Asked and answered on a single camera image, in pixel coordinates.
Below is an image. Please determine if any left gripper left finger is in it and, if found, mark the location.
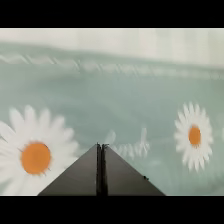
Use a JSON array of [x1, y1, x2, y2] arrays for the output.
[[37, 142, 102, 197]]

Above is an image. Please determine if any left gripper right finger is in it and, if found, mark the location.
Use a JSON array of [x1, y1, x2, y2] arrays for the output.
[[101, 143, 167, 197]]

